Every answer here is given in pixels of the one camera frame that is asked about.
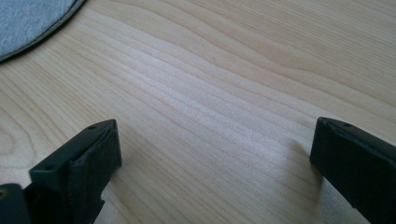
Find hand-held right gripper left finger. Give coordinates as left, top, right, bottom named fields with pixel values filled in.
left=23, top=119, right=123, bottom=224

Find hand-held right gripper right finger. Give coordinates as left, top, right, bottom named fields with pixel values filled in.
left=309, top=117, right=396, bottom=224

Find grey round felt mat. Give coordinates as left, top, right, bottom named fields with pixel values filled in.
left=0, top=0, right=86, bottom=63

